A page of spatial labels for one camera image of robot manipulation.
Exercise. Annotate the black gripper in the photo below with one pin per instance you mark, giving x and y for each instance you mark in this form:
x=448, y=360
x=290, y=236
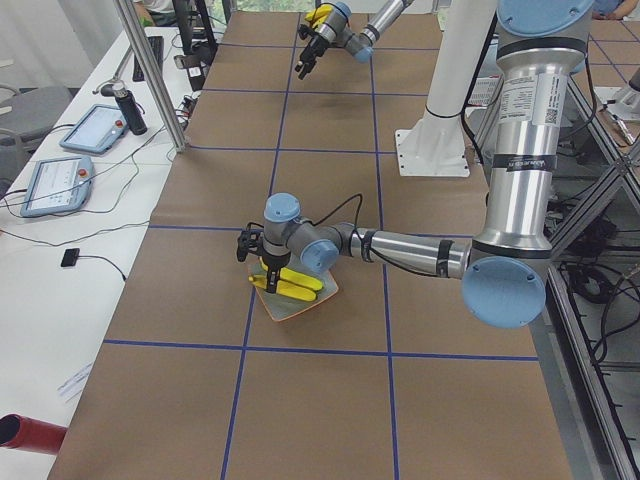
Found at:
x=315, y=44
x=274, y=263

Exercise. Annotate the deep yellow banana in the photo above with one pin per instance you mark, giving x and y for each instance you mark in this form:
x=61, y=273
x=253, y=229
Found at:
x=301, y=279

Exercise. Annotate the bright yellow-green banana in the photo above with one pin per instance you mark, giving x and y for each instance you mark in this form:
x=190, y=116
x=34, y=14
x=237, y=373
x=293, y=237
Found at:
x=285, y=289

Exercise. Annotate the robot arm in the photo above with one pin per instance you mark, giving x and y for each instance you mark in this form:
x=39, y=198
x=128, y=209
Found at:
x=360, y=44
x=494, y=244

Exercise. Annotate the blue square plate orange rim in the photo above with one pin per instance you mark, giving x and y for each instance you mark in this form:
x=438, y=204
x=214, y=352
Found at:
x=282, y=308

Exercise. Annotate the black water bottle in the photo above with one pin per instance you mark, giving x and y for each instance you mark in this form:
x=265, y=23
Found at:
x=128, y=106

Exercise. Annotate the small black puck device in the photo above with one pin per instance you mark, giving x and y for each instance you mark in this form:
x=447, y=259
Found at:
x=70, y=257

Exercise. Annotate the right teach pendant tablet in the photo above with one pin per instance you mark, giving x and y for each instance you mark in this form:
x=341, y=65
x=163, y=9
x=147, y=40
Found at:
x=97, y=131

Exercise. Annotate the teach pendant tablet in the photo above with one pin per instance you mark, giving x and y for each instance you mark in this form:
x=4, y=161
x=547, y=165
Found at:
x=59, y=185
x=97, y=131

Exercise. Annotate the left teach pendant tablet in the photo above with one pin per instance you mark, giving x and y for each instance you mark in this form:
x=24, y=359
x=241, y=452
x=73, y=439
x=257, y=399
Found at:
x=59, y=185

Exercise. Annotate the grey office chair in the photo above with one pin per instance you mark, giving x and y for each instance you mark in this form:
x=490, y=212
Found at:
x=32, y=116

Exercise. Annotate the red cylinder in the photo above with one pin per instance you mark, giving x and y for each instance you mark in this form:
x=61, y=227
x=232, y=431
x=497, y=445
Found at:
x=31, y=435

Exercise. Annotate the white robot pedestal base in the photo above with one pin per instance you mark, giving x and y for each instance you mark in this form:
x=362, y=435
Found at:
x=435, y=146

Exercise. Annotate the aluminium frame post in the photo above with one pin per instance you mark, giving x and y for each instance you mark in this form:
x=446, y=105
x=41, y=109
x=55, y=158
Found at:
x=154, y=78

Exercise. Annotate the aluminium frame rail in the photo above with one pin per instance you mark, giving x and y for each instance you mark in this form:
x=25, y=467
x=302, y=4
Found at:
x=588, y=337

